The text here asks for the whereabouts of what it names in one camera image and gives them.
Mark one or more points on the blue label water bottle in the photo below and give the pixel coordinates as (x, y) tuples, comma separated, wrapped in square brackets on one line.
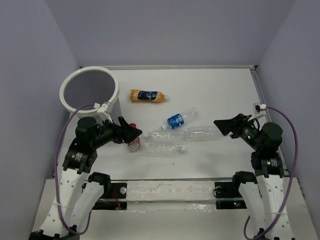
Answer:
[(180, 119)]

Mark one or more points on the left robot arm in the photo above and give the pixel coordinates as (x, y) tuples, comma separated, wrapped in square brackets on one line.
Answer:
[(78, 189)]

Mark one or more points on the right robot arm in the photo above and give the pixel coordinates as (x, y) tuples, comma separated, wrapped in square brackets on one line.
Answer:
[(265, 190)]

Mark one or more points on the white foam block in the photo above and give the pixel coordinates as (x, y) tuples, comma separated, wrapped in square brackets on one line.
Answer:
[(167, 195)]

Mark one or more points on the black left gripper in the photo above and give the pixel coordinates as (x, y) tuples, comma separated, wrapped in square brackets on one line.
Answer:
[(125, 135)]

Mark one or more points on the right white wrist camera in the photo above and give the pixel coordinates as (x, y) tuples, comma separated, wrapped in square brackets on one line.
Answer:
[(259, 111)]

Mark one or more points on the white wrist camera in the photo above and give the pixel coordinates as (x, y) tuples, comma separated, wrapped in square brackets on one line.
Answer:
[(104, 111), (259, 111)]

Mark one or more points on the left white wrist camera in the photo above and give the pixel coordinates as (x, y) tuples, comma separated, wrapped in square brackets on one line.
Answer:
[(104, 111)]

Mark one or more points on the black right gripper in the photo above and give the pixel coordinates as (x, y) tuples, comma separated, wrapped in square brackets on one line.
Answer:
[(234, 125)]

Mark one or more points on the orange juice bottle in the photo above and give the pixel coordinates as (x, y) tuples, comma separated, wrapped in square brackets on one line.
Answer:
[(139, 96)]

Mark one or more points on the white round bin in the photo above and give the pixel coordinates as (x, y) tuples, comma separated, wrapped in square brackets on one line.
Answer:
[(91, 85)]

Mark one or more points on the red cap milk bottle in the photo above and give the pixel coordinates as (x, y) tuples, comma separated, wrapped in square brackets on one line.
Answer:
[(134, 145)]

